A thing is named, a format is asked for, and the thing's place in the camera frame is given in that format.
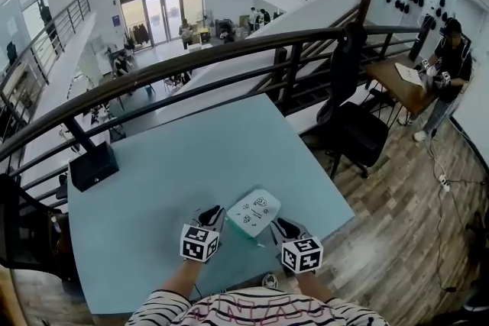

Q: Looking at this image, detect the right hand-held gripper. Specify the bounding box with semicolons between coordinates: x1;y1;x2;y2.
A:
269;216;325;276

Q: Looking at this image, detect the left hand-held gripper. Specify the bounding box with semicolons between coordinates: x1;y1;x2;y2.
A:
180;205;226;264

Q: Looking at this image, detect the white printed pouch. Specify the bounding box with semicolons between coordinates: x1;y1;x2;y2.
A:
225;188;283;241

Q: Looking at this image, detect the person's right forearm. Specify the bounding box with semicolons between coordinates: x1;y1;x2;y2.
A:
294;270;334;305

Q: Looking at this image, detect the person's left forearm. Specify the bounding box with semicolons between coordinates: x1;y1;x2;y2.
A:
157;258;204;303

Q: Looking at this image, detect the person's striped shirt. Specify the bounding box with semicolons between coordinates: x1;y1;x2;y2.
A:
125;286;391;326

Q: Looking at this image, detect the black box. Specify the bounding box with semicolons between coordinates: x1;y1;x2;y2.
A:
68;140;121;193

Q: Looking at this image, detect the black office chair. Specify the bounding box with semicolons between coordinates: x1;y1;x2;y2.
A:
316;21;390;180

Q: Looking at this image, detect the dark curved metal railing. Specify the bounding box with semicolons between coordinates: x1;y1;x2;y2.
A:
0;24;432;203

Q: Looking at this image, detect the black mesh chair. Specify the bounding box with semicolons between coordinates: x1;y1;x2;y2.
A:
0;173;76;282

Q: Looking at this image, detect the wooden table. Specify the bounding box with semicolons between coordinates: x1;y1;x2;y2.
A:
364;56;441;127

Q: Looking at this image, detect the white flat board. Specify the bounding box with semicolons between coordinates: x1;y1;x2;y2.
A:
393;62;426;89

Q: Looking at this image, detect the glass entrance door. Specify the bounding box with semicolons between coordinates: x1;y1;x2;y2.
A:
142;0;184;47

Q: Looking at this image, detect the dark side balcony railing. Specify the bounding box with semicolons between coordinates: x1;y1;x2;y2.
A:
0;0;92;89

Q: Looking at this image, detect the black floor cable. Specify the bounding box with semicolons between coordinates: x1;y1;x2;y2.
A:
419;118;489;294

